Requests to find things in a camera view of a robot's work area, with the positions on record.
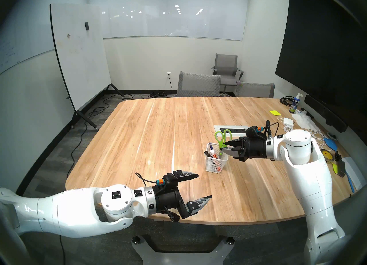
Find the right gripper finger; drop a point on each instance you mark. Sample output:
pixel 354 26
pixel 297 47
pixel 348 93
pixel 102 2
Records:
pixel 233 142
pixel 232 153

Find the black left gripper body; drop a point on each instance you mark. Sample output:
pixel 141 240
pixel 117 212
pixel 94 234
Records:
pixel 169 200

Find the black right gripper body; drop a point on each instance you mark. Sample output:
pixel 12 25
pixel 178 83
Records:
pixel 255 148

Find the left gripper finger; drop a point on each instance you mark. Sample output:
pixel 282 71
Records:
pixel 197 204
pixel 186 176

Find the orange white Expo marker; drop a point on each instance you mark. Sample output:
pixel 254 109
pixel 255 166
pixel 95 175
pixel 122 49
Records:
pixel 215 159

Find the blue ballpoint pen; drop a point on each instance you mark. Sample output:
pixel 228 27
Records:
pixel 210 147

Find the white mesh pen holder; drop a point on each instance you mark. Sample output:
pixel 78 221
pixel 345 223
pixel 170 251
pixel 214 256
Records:
pixel 213 167

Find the black permanent marker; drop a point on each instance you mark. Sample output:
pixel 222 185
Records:
pixel 207 154

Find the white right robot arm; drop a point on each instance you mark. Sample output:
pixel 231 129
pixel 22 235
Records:
pixel 309 181

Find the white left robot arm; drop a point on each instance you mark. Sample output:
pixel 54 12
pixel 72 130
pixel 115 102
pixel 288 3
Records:
pixel 66 210

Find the grey table outlet panel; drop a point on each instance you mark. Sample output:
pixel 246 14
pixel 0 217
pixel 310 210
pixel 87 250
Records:
pixel 238 128

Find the yellow sticky note pad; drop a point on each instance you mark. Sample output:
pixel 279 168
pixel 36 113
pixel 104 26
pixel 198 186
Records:
pixel 275 112

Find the white power adapter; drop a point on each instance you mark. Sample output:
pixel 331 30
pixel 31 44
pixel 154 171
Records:
pixel 288 121

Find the crumpled white tissue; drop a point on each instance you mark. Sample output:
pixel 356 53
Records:
pixel 304 121

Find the grey mesh office chair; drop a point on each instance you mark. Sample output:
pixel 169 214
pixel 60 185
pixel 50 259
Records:
pixel 255 90
pixel 197 85

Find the Expo cleaner spray bottle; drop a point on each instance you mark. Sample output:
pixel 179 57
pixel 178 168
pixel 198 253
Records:
pixel 294 106

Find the yellow black tape roll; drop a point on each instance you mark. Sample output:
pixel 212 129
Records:
pixel 328 154

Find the blue flat object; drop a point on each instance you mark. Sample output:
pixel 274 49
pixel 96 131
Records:
pixel 331 144

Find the black video sound bar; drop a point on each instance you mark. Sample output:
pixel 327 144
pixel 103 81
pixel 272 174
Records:
pixel 324 112

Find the grey office chair with armrests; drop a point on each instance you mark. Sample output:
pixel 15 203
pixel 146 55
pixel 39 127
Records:
pixel 226 63

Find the small yellow note piece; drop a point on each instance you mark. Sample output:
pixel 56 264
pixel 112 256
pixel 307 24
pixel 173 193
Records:
pixel 334 167

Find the small black clip object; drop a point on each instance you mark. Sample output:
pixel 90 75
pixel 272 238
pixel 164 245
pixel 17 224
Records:
pixel 337 156

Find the dark grey small box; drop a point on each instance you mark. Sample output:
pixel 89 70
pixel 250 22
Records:
pixel 341 169

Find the rolling whiteboard on stand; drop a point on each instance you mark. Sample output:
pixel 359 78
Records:
pixel 80 55

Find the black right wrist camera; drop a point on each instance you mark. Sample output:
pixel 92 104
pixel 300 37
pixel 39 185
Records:
pixel 253 132

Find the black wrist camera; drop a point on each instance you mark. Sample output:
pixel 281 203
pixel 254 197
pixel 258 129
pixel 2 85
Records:
pixel 253 132
pixel 169 180

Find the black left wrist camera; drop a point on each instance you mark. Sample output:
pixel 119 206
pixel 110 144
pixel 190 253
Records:
pixel 169 180

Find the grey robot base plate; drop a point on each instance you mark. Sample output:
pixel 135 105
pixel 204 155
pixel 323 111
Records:
pixel 183 258

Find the large black wall screen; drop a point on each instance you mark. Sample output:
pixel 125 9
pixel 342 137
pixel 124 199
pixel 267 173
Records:
pixel 321 52

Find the large wall glass board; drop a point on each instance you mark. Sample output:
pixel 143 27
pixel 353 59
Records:
pixel 172 23

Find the side wall glass board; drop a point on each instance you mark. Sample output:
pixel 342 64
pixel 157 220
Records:
pixel 17 49

